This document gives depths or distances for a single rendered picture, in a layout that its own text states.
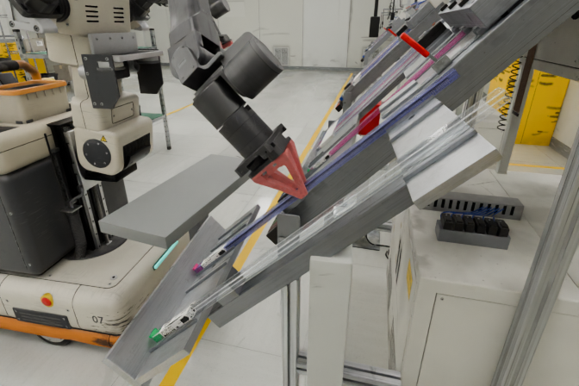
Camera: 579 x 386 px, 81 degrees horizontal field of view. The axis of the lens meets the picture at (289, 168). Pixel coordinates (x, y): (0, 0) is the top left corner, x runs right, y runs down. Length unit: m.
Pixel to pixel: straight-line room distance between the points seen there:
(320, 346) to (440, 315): 0.37
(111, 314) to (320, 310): 0.95
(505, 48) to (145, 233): 0.91
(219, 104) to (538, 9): 0.50
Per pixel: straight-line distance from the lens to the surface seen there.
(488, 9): 0.70
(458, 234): 0.95
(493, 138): 2.28
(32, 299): 1.56
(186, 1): 0.59
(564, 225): 0.76
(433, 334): 0.94
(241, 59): 0.46
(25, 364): 1.70
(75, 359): 1.62
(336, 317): 0.56
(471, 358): 1.00
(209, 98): 0.47
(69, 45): 1.30
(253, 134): 0.46
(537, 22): 0.68
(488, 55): 0.66
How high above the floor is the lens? 1.12
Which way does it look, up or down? 23 degrees down
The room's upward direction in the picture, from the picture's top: straight up
